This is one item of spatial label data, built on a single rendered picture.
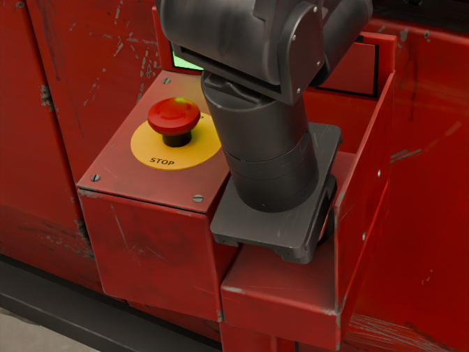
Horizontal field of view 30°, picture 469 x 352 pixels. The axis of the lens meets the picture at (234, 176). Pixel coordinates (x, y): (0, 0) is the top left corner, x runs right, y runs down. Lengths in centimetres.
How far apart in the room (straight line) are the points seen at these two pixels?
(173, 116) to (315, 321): 18
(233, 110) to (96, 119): 63
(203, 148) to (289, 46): 23
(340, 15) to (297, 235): 14
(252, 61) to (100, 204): 23
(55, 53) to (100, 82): 7
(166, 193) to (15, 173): 71
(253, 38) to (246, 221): 17
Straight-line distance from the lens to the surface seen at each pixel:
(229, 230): 58
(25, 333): 162
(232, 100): 50
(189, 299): 68
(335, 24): 54
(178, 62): 74
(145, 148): 67
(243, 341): 79
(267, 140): 52
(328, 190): 61
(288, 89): 47
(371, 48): 67
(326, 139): 61
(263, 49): 44
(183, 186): 63
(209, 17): 45
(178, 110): 65
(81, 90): 110
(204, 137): 67
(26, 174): 130
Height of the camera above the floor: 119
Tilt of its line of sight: 40 degrees down
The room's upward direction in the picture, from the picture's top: 6 degrees counter-clockwise
